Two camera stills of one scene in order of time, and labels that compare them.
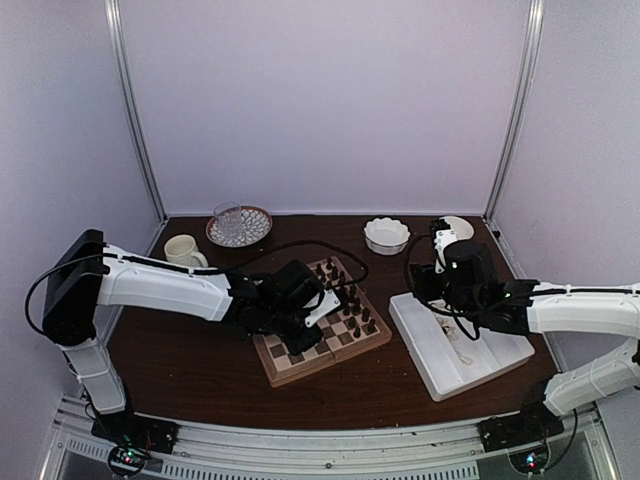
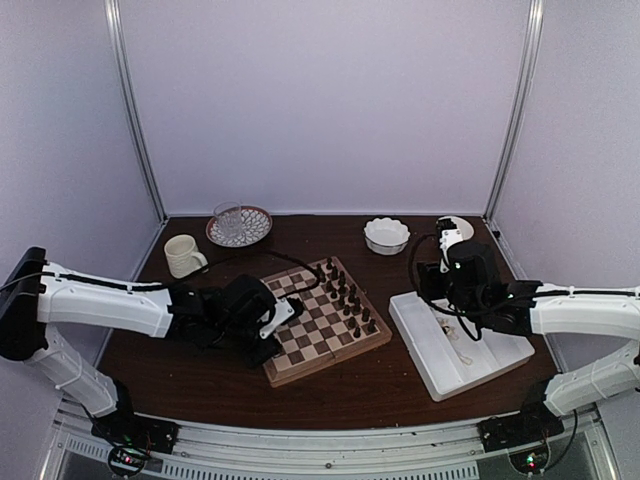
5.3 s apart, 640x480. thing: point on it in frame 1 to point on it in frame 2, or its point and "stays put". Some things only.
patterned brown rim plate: (256, 224) stays put
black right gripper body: (455, 298) stays put
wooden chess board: (353, 327) stays put
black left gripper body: (282, 323) to (234, 336)
